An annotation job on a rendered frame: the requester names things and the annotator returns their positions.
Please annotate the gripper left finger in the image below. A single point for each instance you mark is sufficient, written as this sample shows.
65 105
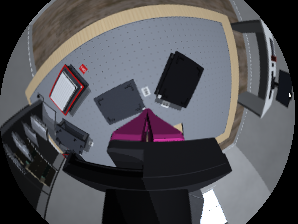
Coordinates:
136 129

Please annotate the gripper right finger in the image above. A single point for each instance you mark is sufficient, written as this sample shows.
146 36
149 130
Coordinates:
161 131

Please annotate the white well plate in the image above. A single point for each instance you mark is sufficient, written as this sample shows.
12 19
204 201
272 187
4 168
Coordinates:
63 91

